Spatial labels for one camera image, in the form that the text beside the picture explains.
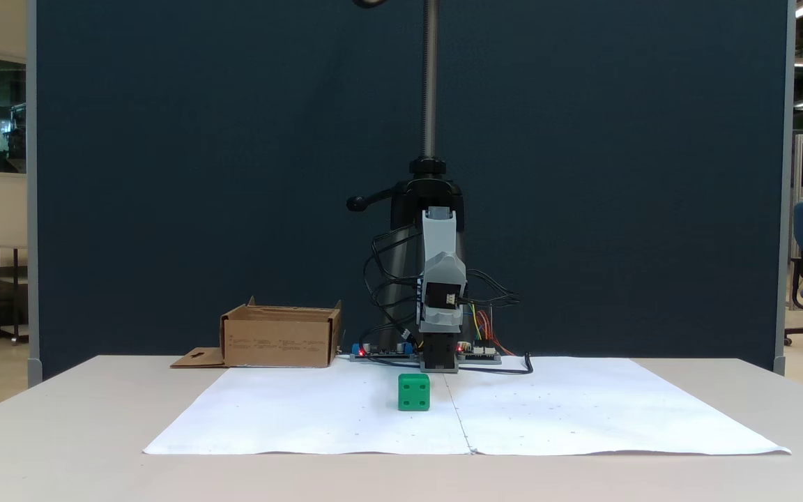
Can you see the green die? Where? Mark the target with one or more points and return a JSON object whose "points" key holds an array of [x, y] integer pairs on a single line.
{"points": [[414, 394]]}

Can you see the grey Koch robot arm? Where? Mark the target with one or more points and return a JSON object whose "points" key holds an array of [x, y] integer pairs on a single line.
{"points": [[440, 233]]}

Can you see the circuit board with blue capacitors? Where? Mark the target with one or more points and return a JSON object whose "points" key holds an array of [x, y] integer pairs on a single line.
{"points": [[380, 354]]}

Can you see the brown cardboard box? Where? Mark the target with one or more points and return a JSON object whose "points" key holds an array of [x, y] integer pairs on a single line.
{"points": [[276, 341]]}

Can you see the black tripod with metal pole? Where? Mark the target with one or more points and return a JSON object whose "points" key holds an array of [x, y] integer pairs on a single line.
{"points": [[430, 84]]}

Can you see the white paper sheet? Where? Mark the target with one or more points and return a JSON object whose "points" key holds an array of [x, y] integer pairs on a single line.
{"points": [[304, 418], [617, 411]]}

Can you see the dark blue partition panel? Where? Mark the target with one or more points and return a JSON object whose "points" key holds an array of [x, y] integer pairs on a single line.
{"points": [[164, 139]]}

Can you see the black wheeled cart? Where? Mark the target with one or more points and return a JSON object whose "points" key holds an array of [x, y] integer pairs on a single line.
{"points": [[11, 247]]}

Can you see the framed wall window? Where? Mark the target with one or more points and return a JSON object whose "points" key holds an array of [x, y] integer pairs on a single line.
{"points": [[8, 111]]}

